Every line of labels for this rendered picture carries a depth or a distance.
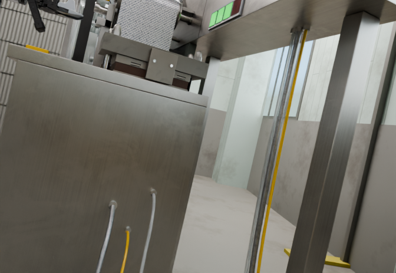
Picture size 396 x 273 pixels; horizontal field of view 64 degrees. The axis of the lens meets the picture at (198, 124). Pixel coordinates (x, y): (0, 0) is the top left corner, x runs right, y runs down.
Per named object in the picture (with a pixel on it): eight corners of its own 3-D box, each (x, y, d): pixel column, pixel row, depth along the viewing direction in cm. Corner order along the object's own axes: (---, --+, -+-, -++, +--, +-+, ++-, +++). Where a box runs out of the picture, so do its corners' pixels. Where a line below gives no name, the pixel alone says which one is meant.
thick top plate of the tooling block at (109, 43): (98, 53, 123) (101, 39, 123) (191, 81, 138) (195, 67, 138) (101, 48, 108) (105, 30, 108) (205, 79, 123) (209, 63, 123)
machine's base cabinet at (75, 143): (38, 166, 327) (56, 85, 328) (101, 176, 351) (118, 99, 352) (-51, 342, 94) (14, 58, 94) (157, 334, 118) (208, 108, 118)
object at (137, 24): (111, 46, 128) (121, 2, 128) (165, 62, 137) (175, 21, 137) (111, 46, 128) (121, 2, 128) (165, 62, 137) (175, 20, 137)
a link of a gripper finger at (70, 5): (85, 1, 119) (59, -7, 116) (81, 17, 119) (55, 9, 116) (85, 4, 122) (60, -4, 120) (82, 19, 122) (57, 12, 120)
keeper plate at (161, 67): (144, 78, 114) (151, 48, 114) (170, 85, 118) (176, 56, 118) (145, 78, 112) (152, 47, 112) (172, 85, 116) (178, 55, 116)
